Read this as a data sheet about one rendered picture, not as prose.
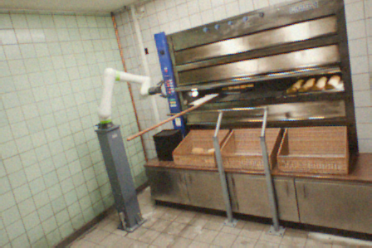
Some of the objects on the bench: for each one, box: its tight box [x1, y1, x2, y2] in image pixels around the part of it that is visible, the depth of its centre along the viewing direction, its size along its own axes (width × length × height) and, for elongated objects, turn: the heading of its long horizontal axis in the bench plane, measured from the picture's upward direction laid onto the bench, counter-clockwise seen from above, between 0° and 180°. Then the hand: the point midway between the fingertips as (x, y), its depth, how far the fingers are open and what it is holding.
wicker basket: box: [173, 129, 230, 168], centre depth 324 cm, size 49×56×28 cm
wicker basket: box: [277, 126, 349, 174], centre depth 255 cm, size 49×56×28 cm
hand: (168, 88), depth 292 cm, fingers open, 13 cm apart
